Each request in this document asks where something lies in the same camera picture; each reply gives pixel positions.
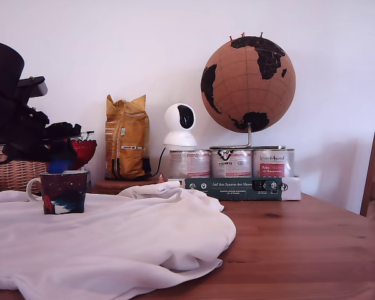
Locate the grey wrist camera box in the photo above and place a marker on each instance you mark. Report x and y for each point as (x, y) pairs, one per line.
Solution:
(34, 89)

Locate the blue coffee capsule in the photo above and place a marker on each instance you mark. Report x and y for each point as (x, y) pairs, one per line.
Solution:
(57, 165)

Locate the silver food can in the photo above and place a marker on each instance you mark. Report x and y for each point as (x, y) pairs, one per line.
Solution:
(189, 164)
(231, 162)
(273, 162)

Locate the cork globe on stand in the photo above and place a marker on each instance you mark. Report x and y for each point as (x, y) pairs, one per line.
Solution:
(247, 84)

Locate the red glass goblet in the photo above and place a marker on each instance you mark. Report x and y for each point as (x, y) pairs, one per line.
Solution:
(86, 150)

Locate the small triangular red packet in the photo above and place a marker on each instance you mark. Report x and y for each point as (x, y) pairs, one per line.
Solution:
(161, 179)

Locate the dark red picture mug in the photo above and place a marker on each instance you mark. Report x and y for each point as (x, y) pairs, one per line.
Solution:
(65, 193)

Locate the green and white sachet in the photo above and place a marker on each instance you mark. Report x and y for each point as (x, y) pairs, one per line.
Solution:
(88, 134)

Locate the white security camera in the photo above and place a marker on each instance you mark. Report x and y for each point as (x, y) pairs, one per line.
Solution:
(178, 128)

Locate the yellow coffee bag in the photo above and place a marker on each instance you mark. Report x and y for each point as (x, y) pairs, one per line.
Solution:
(126, 140)

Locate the white cloth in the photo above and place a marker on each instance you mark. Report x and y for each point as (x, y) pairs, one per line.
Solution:
(112, 234)

